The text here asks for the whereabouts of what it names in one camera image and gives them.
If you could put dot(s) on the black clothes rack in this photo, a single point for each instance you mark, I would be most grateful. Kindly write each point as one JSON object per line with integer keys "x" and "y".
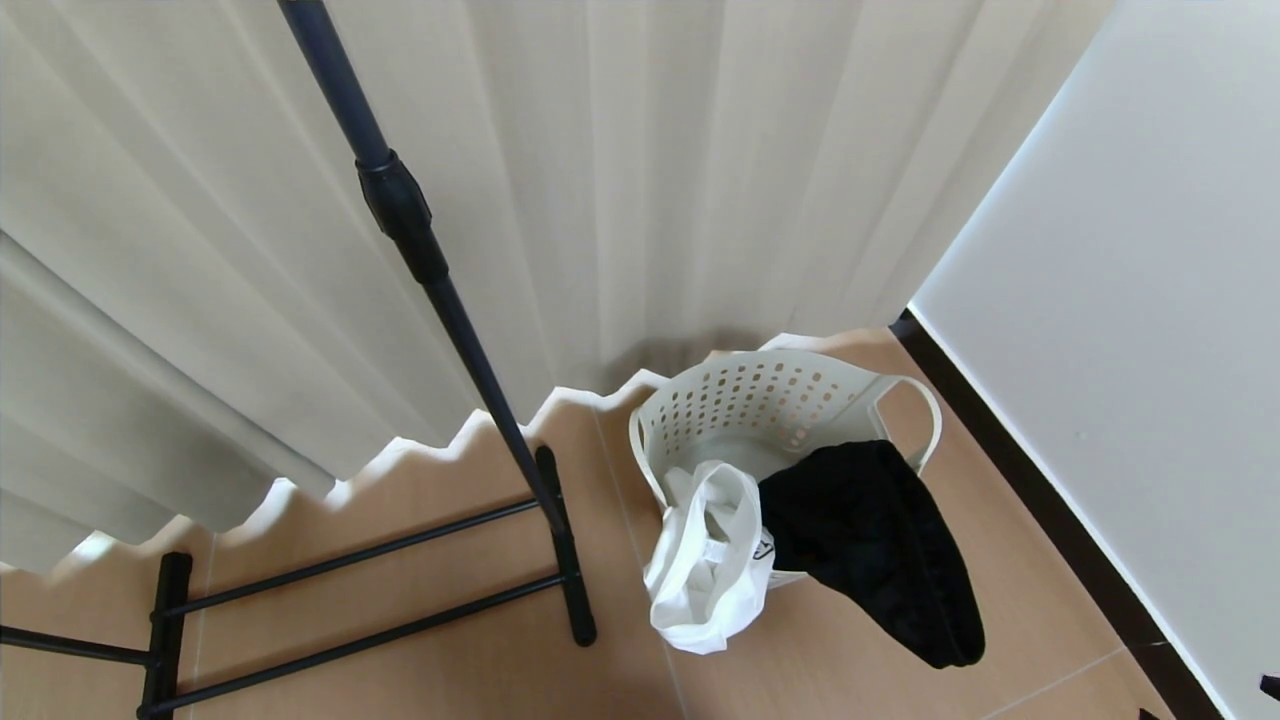
{"x": 400, "y": 210}

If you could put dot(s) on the white printed t-shirt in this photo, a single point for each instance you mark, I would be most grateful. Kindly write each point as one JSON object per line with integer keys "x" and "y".
{"x": 700, "y": 600}

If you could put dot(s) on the black shorts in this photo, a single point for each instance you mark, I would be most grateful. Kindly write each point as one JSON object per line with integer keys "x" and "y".
{"x": 870, "y": 540}

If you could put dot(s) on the beige curtain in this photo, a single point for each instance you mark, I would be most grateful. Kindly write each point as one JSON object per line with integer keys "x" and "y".
{"x": 700, "y": 150}

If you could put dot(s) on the white laundry basket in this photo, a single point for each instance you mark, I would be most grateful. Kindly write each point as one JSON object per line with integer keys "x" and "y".
{"x": 750, "y": 400}

